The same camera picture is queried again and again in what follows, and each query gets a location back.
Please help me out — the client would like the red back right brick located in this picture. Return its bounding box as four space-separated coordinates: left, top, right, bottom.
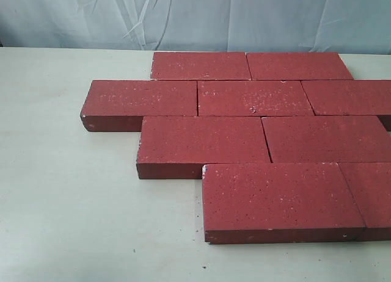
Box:
247 52 354 81

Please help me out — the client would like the red top brick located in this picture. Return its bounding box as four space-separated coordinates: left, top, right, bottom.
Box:
80 80 197 132

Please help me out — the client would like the red middle right brick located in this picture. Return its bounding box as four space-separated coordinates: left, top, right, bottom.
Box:
301 80 391 131

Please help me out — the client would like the red third row brick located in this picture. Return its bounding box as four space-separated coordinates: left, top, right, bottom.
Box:
261 115 390 163

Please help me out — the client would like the red front left brick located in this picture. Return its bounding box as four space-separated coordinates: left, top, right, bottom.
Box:
202 163 366 244

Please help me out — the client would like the white backdrop curtain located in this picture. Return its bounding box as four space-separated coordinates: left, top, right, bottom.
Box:
1 0 390 54

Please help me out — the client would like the red front right brick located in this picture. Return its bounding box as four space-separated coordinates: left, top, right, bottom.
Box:
339 162 390 242

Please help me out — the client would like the red back left brick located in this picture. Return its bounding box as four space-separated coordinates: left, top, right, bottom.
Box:
151 52 251 81

